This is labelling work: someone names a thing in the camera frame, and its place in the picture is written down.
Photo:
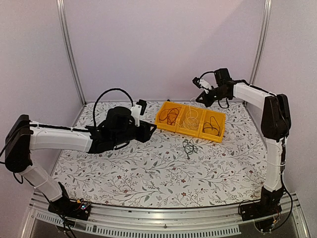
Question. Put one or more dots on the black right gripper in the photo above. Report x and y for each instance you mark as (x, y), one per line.
(207, 102)

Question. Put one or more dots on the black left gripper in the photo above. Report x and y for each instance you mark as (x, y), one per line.
(145, 135)

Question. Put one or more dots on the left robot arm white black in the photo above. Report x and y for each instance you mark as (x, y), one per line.
(121, 126)

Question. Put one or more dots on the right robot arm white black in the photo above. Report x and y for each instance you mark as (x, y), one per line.
(275, 122)

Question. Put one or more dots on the yellow bin far compartment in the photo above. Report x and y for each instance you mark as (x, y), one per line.
(169, 115)

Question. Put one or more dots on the yellow bin compartment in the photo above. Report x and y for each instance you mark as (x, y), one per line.
(190, 121)
(169, 115)

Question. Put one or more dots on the yellow bin middle compartment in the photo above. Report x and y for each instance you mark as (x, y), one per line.
(190, 121)

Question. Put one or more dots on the floral patterned table mat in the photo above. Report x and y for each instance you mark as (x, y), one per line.
(172, 170)

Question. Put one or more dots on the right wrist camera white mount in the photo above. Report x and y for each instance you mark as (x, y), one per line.
(201, 83)

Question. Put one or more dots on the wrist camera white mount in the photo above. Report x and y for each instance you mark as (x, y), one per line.
(138, 110)
(201, 83)

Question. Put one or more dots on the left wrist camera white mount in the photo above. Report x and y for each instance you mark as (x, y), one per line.
(138, 110)

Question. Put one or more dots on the right aluminium frame post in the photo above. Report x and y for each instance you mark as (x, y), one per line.
(262, 39)

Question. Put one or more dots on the aluminium frame post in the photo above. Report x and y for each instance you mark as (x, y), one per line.
(69, 52)
(262, 39)

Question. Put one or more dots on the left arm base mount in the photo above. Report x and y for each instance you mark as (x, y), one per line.
(64, 206)

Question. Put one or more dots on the aluminium front rail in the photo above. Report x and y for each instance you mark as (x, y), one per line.
(107, 221)

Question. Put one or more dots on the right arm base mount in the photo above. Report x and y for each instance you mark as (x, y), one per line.
(268, 205)

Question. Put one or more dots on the left aluminium frame post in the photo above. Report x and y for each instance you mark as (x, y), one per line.
(69, 52)

